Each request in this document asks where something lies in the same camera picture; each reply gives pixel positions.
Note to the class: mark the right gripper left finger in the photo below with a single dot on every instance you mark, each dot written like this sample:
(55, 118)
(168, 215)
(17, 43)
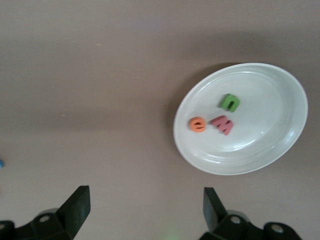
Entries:
(62, 222)

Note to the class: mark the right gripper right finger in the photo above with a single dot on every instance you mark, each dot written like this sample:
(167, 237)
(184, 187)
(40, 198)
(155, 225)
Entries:
(225, 225)

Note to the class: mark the green letter u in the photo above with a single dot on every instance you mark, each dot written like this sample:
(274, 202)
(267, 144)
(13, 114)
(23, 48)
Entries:
(224, 102)

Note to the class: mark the orange letter e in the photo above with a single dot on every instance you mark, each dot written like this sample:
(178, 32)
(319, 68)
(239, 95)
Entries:
(192, 125)

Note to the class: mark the blue letter o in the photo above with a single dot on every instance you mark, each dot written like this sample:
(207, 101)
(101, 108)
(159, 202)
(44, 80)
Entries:
(1, 164)

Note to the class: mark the beige round plate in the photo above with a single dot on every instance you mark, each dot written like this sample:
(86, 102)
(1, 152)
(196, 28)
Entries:
(262, 120)

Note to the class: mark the brown table cover sheet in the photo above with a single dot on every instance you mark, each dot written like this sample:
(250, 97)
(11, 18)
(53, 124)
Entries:
(100, 75)

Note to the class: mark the pink letter w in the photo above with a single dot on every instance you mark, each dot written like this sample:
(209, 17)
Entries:
(222, 125)

